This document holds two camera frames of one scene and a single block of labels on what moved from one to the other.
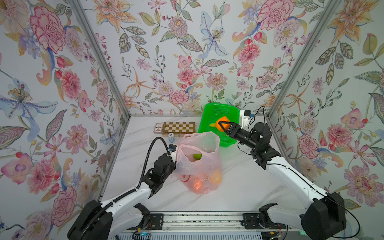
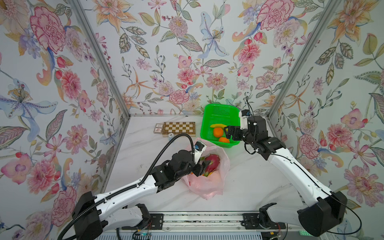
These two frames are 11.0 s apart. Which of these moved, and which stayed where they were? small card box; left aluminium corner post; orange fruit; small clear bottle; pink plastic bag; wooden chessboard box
Moved: pink plastic bag; orange fruit
Stayed: wooden chessboard box; small clear bottle; small card box; left aluminium corner post
